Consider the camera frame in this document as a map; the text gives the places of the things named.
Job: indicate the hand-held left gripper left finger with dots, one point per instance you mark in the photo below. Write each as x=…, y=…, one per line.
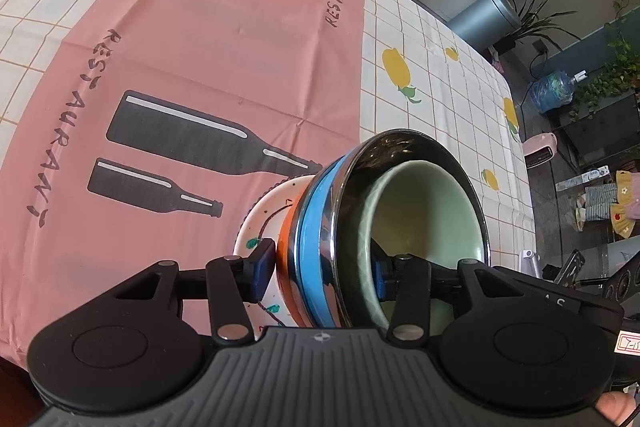
x=262, y=269

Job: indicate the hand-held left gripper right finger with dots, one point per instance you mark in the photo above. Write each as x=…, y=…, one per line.
x=384, y=277

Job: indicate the orange steel bowl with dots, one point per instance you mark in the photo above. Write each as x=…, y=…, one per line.
x=288, y=257

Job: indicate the fruit painted white plate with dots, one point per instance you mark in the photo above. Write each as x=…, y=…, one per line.
x=261, y=229

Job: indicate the blue steel bowl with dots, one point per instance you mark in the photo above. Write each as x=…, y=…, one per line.
x=312, y=247

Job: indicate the green ceramic bowl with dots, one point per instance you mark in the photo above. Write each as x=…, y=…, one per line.
x=430, y=207

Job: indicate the person's right hand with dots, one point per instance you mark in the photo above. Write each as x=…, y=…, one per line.
x=615, y=409

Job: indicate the striped rag doll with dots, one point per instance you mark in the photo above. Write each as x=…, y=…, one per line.
x=607, y=202

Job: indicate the pink small heater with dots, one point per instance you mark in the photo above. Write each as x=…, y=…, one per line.
x=540, y=151

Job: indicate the blue water jug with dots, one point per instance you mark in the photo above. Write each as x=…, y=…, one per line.
x=552, y=92

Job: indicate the printed checked pink tablecloth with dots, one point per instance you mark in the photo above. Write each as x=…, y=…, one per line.
x=175, y=57

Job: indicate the leafy green potted plant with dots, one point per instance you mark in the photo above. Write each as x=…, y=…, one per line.
x=607, y=77

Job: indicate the grey metal trash can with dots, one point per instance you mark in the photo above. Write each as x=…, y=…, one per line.
x=482, y=19

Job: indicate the long leaf potted plant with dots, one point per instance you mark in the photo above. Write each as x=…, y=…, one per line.
x=537, y=14

